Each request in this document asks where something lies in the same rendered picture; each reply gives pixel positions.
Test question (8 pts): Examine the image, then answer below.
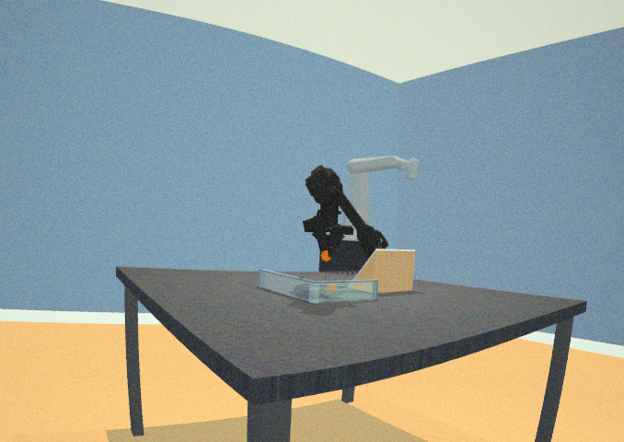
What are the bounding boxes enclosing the clear low corner walls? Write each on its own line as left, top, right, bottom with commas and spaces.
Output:
259, 271, 377, 304

